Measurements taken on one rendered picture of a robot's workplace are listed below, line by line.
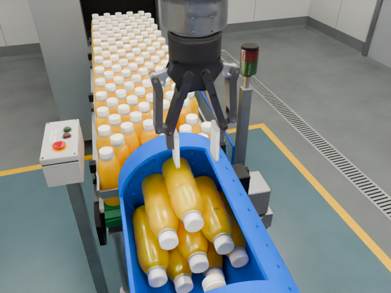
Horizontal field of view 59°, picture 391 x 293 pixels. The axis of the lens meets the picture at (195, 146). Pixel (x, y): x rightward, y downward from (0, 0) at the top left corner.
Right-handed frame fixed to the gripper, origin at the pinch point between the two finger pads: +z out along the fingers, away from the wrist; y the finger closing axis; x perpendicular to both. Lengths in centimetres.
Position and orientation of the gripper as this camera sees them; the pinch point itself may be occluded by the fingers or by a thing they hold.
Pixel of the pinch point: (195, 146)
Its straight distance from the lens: 59.9
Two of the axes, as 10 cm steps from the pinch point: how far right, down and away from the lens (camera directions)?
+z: 0.1, 8.0, 6.0
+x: -2.4, -5.8, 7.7
